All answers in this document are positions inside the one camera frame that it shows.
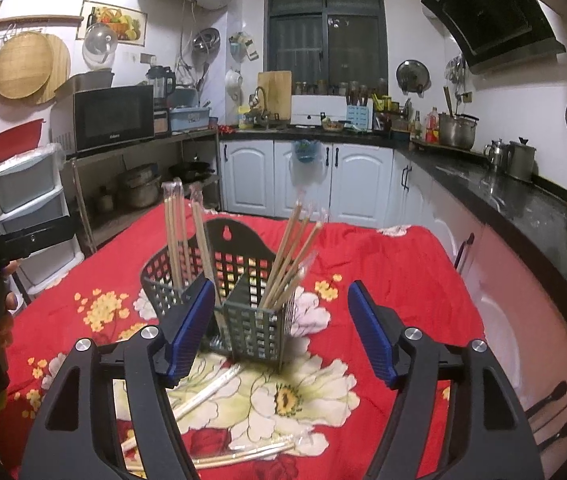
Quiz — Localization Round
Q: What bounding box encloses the black range hood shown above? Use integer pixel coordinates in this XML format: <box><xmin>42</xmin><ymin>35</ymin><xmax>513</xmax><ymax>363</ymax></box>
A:
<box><xmin>421</xmin><ymin>0</ymin><xmax>567</xmax><ymax>75</ymax></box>

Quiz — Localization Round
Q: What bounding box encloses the fruit picture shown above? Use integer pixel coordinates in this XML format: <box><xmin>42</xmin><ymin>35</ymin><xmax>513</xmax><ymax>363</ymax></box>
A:
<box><xmin>75</xmin><ymin>0</ymin><xmax>148</xmax><ymax>47</ymax></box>

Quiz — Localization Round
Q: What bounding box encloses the plastic drawer tower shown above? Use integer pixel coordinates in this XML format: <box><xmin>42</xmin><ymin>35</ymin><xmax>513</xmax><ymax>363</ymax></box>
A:
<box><xmin>0</xmin><ymin>143</ymin><xmax>84</xmax><ymax>299</ymax></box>

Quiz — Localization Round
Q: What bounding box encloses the black microwave oven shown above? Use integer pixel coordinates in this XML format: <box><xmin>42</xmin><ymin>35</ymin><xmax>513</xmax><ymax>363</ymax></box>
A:
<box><xmin>49</xmin><ymin>86</ymin><xmax>154</xmax><ymax>155</ymax></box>

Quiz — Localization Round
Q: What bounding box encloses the person left hand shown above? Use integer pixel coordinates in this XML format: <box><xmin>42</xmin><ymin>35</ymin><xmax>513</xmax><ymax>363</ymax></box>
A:
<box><xmin>0</xmin><ymin>260</ymin><xmax>20</xmax><ymax>350</ymax></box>

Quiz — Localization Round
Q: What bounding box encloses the dark green utensil caddy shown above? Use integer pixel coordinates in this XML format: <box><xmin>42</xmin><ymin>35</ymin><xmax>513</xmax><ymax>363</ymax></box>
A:
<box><xmin>140</xmin><ymin>218</ymin><xmax>294</xmax><ymax>370</ymax></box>

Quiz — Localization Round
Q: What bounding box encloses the red plastic basin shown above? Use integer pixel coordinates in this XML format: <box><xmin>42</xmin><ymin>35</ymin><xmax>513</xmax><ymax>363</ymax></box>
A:
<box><xmin>0</xmin><ymin>118</ymin><xmax>45</xmax><ymax>162</ymax></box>

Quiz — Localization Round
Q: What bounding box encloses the large steel stockpot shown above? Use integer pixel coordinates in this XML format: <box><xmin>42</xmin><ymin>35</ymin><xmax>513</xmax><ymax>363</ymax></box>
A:
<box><xmin>439</xmin><ymin>113</ymin><xmax>480</xmax><ymax>151</ymax></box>

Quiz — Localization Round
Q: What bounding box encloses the steel kettle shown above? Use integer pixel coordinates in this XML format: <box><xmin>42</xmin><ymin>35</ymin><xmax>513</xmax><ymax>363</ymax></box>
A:
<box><xmin>483</xmin><ymin>139</ymin><xmax>508</xmax><ymax>171</ymax></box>

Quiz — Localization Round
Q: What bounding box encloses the blue knife block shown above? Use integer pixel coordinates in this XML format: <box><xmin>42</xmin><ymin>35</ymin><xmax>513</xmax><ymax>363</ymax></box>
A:
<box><xmin>346</xmin><ymin>105</ymin><xmax>372</xmax><ymax>131</ymax></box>

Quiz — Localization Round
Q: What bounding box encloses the dark kitchen window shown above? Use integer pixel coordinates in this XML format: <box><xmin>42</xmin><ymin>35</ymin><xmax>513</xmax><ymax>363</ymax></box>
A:
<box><xmin>265</xmin><ymin>0</ymin><xmax>389</xmax><ymax>90</ymax></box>

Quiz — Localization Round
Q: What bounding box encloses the hanging glass pot lid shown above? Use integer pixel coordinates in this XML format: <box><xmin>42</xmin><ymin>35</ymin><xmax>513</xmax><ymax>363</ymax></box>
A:
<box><xmin>395</xmin><ymin>60</ymin><xmax>431</xmax><ymax>96</ymax></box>

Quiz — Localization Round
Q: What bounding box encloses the round bamboo tray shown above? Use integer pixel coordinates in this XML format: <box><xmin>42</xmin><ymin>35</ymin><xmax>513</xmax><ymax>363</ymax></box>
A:
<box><xmin>0</xmin><ymin>32</ymin><xmax>54</xmax><ymax>100</ymax></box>

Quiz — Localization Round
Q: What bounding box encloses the red floral tablecloth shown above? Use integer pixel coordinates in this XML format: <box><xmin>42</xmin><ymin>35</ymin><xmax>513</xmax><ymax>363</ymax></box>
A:
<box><xmin>0</xmin><ymin>209</ymin><xmax>484</xmax><ymax>479</ymax></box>

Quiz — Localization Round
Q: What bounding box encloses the wooden cutting board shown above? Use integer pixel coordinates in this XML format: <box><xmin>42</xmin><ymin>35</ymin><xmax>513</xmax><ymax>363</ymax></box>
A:
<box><xmin>258</xmin><ymin>70</ymin><xmax>292</xmax><ymax>122</ymax></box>

